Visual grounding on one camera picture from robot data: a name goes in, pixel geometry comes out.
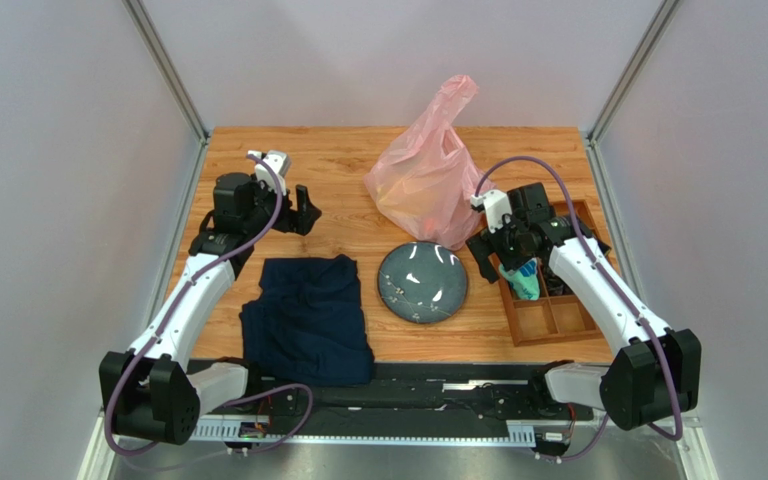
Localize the navy blue cloth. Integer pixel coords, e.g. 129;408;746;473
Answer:
239;255;375;387

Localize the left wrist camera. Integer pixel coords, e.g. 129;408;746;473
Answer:
247;150;292;196

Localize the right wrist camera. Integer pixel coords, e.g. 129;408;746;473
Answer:
470;189;513;233

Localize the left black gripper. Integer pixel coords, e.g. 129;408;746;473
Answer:
243;175;321;239

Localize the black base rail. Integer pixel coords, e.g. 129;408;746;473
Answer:
187;359;595;449

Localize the pink plastic bag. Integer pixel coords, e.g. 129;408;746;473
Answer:
364;75;484;250

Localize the purple cable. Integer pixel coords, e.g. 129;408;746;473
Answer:
103;151;315;458
474;155;684;463

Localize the brown wooden compartment tray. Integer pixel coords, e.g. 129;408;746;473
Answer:
491;199;620;347

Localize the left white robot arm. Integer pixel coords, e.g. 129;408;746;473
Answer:
99;173;322;455

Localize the teal white sock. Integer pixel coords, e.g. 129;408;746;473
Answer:
498;258;541;301

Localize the dark blue-grey ceramic plate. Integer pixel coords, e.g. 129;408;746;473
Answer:
377;241;469;325

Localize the black rolled sock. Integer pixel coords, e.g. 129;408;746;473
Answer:
541;265;572;297

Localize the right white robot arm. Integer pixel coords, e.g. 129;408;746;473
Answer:
467;183;702;431

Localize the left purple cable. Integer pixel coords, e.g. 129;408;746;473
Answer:
103;151;315;458

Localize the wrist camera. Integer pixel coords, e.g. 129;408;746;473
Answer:
247;150;292;196
470;189;513;233

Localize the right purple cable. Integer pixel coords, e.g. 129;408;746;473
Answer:
474;155;684;463

